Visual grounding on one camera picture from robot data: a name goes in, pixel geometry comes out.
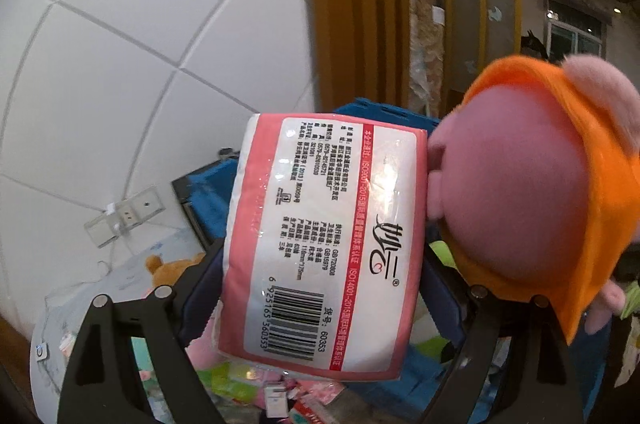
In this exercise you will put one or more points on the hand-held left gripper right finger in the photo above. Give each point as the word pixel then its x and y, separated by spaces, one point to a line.
pixel 435 289

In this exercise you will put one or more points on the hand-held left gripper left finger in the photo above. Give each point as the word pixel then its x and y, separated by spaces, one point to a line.
pixel 200 304

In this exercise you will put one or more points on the blue plastic crate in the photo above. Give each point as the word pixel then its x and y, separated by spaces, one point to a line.
pixel 215 186

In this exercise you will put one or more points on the pig plush with orange dress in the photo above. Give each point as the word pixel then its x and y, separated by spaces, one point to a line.
pixel 510 184

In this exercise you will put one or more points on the pink tissue pack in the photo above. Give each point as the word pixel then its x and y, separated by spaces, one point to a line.
pixel 320 229

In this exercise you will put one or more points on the brown teddy bear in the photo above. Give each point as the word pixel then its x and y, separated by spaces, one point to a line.
pixel 170 271

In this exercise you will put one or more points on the pink plush toy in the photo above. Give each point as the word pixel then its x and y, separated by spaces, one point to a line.
pixel 202 349

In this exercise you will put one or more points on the small white box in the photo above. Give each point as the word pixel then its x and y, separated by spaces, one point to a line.
pixel 275 401

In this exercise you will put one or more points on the clear plastic bag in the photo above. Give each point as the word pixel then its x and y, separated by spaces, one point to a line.
pixel 65 309

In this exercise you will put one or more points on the rolled patterned wallpaper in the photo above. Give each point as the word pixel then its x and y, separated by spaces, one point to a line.
pixel 425 53

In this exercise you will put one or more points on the dark hanging clothing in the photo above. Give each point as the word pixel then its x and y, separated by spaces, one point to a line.
pixel 535 46

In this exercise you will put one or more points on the window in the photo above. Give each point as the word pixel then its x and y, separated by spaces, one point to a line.
pixel 570 33

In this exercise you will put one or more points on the white wall socket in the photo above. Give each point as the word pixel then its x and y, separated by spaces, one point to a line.
pixel 127 214

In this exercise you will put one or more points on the wooden door frame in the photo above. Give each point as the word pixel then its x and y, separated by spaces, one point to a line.
pixel 350 3

